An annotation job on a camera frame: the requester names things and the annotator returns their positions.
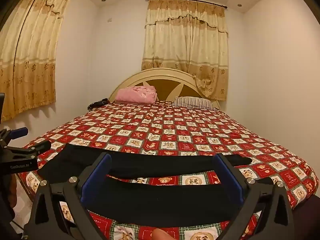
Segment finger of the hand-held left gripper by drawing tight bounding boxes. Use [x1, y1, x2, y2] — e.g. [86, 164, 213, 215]
[10, 141, 52, 158]
[5, 127, 28, 141]

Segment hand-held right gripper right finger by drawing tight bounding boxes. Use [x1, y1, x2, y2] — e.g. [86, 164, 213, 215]
[216, 152, 295, 240]

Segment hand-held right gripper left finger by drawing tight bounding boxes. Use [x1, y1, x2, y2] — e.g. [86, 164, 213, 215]
[26, 152, 112, 240]

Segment black pants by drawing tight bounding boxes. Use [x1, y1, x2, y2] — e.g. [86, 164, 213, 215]
[37, 144, 253, 228]

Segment person's right hand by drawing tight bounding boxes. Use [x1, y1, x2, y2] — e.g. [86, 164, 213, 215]
[152, 227, 173, 240]

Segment person's dark clothing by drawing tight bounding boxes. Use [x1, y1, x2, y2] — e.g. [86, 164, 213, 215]
[0, 175, 18, 240]

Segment red checkered printed blanket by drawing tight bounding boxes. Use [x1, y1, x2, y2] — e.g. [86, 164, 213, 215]
[24, 101, 319, 240]

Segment small dark object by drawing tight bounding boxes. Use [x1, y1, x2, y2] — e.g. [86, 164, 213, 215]
[87, 98, 110, 111]

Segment beige floral curtain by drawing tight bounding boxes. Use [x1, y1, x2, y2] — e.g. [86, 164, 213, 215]
[0, 0, 75, 122]

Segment striped pillow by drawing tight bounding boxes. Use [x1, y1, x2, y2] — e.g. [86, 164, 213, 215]
[172, 96, 216, 110]

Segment folded pink blanket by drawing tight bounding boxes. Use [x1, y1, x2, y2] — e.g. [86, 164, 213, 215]
[115, 86, 158, 105]

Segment cream wooden bed headboard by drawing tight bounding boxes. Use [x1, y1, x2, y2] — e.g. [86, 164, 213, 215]
[109, 67, 222, 110]

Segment beige curtain with valance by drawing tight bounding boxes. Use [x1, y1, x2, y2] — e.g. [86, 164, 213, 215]
[141, 0, 229, 101]

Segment dark curtain rod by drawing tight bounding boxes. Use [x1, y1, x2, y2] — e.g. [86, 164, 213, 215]
[146, 0, 227, 8]

